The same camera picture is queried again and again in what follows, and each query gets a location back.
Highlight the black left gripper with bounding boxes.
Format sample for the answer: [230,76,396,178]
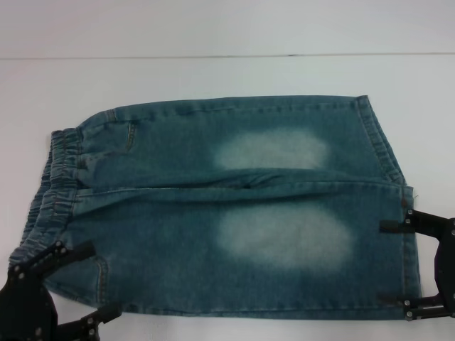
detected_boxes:
[0,239,122,341]

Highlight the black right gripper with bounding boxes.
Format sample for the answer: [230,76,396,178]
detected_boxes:
[378,208,455,320]

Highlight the blue denim shorts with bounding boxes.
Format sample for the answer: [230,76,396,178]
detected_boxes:
[9,94,427,318]

